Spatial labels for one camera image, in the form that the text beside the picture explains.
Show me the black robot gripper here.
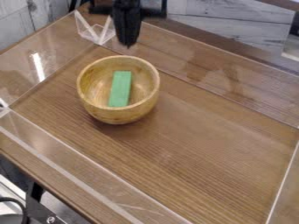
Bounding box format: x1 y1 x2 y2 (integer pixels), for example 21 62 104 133
88 0 167 47

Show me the black cable on floor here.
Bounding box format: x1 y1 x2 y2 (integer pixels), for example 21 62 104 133
0 196 31 224

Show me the clear acrylic corner bracket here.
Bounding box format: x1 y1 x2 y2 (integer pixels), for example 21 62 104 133
74 10 116 46

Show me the black table leg frame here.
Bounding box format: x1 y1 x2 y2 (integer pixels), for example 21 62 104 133
25 182 67 224

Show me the green rectangular block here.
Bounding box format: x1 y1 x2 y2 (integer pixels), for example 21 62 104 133
107 71 132 107

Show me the clear acrylic tray wall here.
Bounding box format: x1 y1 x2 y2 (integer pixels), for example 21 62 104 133
0 10 299 224

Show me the brown wooden bowl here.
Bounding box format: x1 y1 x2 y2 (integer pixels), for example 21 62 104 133
76 55 160 124

